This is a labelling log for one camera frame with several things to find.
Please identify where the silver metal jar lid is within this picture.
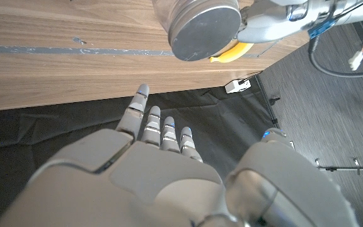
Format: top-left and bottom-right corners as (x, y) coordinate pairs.
(168, 0), (242, 62)

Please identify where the black backdrop stand pole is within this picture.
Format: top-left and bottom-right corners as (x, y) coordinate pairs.
(255, 74), (279, 127)

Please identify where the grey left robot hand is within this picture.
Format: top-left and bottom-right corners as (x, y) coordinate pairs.
(236, 0), (337, 44)

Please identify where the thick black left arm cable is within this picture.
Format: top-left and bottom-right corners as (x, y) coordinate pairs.
(307, 34), (363, 78)

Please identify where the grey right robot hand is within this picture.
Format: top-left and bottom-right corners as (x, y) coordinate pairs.
(0, 83), (360, 227)

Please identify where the yellow toy banana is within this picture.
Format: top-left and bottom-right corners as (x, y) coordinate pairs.
(209, 42), (255, 64)

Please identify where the white power outlet box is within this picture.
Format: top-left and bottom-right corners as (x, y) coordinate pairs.
(224, 78), (251, 95)

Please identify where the clear plastic jar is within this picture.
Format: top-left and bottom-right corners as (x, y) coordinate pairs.
(151, 0), (242, 62)

